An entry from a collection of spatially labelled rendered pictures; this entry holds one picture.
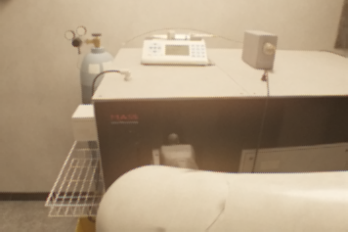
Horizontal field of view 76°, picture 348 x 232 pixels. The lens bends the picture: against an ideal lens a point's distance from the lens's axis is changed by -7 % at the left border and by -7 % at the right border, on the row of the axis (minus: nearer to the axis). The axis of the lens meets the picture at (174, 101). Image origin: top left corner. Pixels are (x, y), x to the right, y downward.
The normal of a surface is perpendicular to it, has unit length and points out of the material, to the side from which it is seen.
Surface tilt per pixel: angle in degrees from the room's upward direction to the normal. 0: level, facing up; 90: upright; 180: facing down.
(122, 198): 29
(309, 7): 90
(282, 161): 90
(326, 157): 90
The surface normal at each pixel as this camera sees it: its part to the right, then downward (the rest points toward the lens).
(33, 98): 0.11, 0.38
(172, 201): -0.36, -0.75
